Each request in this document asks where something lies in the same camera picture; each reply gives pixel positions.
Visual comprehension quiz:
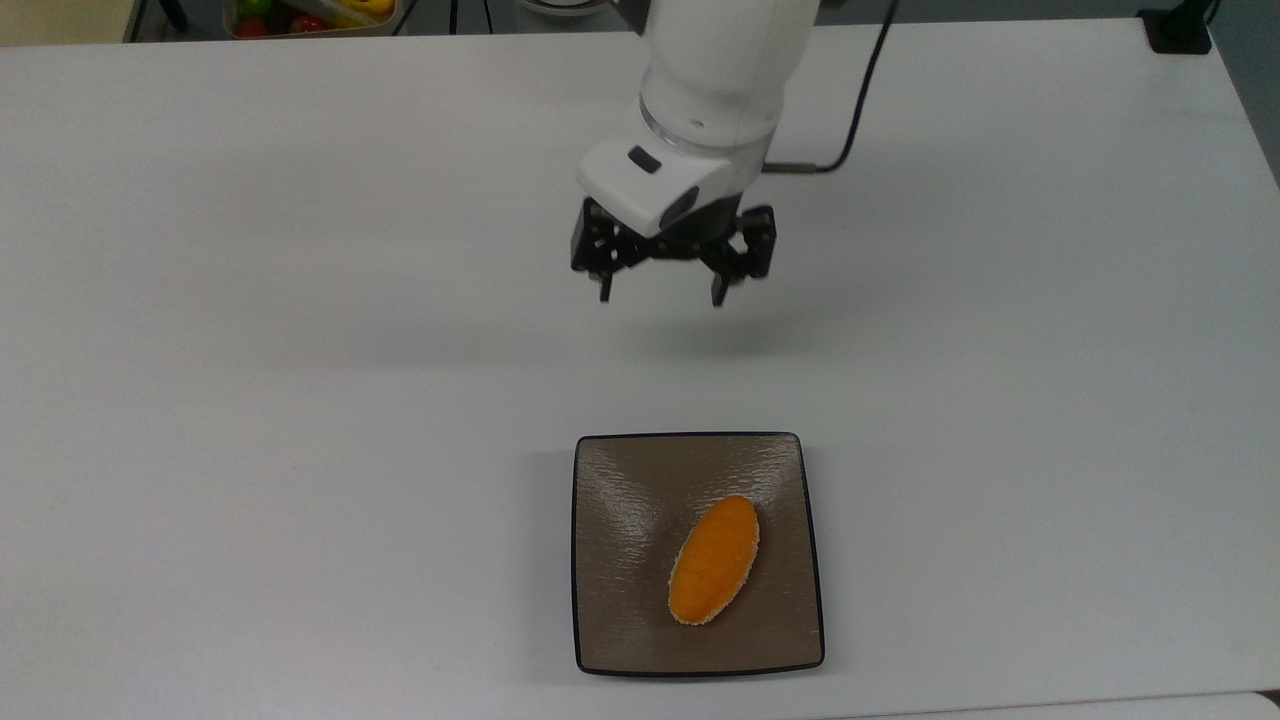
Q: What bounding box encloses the beige basket of toy food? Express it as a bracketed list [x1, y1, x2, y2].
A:
[221, 0, 402, 40]

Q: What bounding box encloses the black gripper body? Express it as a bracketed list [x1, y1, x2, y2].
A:
[628, 205, 743, 263]

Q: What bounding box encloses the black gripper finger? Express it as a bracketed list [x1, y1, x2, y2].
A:
[571, 198, 641, 304]
[700, 205, 778, 308]

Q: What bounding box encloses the black table clamp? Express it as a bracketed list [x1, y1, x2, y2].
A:
[1138, 0, 1219, 55]

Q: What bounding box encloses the orange oval bread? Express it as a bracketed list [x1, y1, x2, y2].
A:
[667, 494, 762, 628]

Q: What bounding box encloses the square brown ceramic plate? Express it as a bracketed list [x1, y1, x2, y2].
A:
[571, 431, 827, 679]

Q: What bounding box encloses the black arm cable with connector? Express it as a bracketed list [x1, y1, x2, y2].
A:
[765, 0, 898, 177]

